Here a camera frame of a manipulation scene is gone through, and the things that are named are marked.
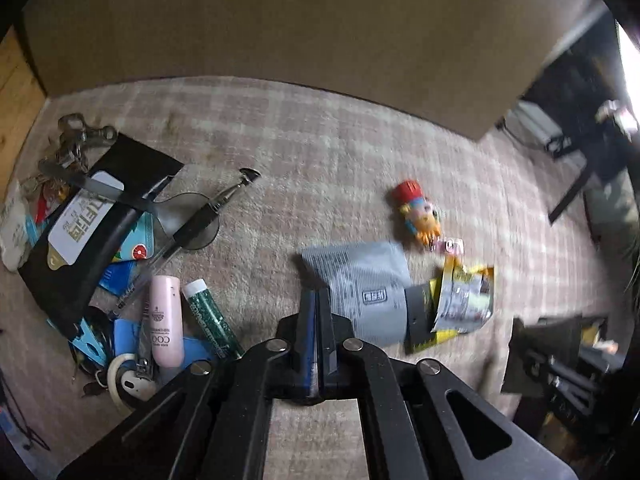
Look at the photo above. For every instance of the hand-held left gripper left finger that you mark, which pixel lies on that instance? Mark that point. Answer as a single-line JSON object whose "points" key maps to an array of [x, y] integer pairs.
{"points": [[310, 355]]}

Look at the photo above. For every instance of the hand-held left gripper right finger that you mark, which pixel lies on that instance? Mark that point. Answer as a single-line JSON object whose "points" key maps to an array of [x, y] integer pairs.
{"points": [[327, 345]]}

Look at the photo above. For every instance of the pink bottle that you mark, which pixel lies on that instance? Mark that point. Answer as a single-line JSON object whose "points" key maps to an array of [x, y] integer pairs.
{"points": [[164, 320]]}

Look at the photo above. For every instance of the light blue clip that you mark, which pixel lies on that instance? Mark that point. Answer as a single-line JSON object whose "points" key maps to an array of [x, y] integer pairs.
{"points": [[89, 342]]}

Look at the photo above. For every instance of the grey foil packet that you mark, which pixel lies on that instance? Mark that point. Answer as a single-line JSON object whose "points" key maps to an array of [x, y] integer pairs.
{"points": [[360, 285]]}

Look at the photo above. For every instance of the yellow black packet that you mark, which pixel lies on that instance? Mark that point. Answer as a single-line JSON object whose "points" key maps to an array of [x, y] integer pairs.
{"points": [[419, 320]]}

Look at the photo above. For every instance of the green tube with white cap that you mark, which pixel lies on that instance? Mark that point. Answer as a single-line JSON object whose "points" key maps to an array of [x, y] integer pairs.
{"points": [[212, 317]]}

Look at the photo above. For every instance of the crumpled yellow snack wrapper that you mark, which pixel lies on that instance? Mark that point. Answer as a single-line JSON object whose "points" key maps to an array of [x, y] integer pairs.
{"points": [[462, 300]]}

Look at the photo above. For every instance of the small pink charm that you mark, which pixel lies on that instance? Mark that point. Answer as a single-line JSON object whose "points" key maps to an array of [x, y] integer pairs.
{"points": [[449, 246]]}

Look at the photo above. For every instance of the red yellow toy figure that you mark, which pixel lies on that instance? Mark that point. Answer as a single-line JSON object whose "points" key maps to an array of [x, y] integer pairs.
{"points": [[419, 210]]}

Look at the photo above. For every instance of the silver nail clipper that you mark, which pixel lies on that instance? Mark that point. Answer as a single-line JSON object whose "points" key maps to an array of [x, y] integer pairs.
{"points": [[145, 360]]}

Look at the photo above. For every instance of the black clear pen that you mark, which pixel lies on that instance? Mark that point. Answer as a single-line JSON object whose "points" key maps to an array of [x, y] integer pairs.
{"points": [[196, 224]]}

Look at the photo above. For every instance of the white earbud case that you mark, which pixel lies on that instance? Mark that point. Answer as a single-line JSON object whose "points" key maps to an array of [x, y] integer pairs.
{"points": [[131, 385]]}

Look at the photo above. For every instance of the beige plaid carpet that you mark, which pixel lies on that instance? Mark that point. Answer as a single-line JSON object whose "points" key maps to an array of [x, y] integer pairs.
{"points": [[320, 160]]}

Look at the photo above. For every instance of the colourful fruit print card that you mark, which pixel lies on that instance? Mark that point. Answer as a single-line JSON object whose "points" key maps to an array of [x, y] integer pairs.
{"points": [[136, 245]]}

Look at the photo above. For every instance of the blue card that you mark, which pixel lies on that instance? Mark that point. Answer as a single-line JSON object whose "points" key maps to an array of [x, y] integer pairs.
{"points": [[117, 277]]}

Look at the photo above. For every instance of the black equipment stand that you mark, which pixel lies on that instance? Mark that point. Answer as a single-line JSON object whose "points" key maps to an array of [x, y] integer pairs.
{"points": [[555, 360]]}

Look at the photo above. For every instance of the black flat pouch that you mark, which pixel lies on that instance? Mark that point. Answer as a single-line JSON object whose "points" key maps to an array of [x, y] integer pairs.
{"points": [[135, 160]]}

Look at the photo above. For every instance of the white printed card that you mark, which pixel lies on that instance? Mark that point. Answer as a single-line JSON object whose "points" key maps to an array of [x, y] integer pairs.
{"points": [[82, 220]]}

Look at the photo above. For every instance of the silver nail file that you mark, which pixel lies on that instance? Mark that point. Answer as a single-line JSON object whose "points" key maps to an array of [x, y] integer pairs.
{"points": [[80, 178]]}

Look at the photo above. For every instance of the bunch of metal keys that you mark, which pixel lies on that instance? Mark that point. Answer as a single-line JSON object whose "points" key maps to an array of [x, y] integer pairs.
{"points": [[75, 141]]}

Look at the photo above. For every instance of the large brown cardboard box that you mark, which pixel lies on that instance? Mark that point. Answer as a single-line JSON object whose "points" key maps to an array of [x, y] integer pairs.
{"points": [[300, 25]]}

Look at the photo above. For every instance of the light wooden board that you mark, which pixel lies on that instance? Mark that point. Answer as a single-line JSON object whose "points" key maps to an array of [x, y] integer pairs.
{"points": [[15, 95]]}

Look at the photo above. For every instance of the dark table frame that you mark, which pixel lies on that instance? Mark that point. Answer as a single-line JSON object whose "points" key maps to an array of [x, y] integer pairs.
{"points": [[580, 125]]}

